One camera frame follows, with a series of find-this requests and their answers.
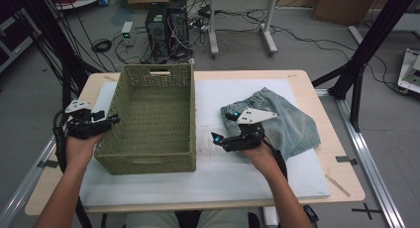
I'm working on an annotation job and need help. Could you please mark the black metal frame stand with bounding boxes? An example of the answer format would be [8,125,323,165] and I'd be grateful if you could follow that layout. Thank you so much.
[311,0,420,133]
[0,0,104,112]

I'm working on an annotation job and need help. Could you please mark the black foot pedal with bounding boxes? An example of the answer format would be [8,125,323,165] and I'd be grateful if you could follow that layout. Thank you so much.
[302,204,321,224]

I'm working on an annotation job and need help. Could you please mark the aluminium floor rail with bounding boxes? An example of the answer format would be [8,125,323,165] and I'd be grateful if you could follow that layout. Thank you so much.
[0,137,57,228]
[315,88,407,228]

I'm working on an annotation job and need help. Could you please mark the white box with green light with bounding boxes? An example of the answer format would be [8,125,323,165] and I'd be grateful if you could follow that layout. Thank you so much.
[121,21,135,46]

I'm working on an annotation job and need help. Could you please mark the white machine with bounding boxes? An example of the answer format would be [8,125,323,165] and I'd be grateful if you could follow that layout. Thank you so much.
[397,49,420,95]

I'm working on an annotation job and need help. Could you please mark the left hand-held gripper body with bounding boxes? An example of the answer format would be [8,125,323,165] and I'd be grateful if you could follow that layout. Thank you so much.
[62,100,113,141]

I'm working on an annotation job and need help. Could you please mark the green woven basket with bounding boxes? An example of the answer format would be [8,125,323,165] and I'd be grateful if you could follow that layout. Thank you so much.
[93,62,197,175]

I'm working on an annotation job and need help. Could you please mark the light blue denim shorts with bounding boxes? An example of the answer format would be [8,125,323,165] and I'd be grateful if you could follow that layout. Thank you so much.
[220,86,322,162]

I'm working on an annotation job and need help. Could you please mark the large cardboard box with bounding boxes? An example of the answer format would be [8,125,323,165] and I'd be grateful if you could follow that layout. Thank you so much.
[312,0,380,26]

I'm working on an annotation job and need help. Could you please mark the person's legs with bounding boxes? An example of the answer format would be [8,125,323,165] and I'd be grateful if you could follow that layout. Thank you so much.
[125,209,251,228]

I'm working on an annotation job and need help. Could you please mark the person's left hand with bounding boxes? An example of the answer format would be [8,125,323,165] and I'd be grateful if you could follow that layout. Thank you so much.
[64,132,107,171]

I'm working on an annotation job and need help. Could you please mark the coiled black cable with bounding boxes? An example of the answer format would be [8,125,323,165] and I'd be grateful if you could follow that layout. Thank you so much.
[91,38,114,55]

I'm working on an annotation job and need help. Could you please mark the round white table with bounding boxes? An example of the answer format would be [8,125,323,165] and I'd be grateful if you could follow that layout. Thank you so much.
[49,0,110,11]

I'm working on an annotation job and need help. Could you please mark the person's right hand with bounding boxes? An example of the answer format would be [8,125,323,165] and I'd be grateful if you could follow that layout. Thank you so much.
[240,142,282,180]

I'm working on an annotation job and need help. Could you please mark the black computer tower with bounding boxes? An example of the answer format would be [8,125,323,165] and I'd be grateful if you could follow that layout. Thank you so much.
[144,3,169,57]
[166,0,195,60]

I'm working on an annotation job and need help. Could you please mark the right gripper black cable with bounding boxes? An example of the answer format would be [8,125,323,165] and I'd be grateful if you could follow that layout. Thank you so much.
[261,138,289,182]

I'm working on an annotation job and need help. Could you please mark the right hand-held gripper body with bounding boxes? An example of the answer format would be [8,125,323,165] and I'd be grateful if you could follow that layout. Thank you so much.
[220,107,278,153]

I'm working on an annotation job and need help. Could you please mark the thin wooden stick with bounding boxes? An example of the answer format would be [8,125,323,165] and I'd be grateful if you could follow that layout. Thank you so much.
[325,173,352,198]

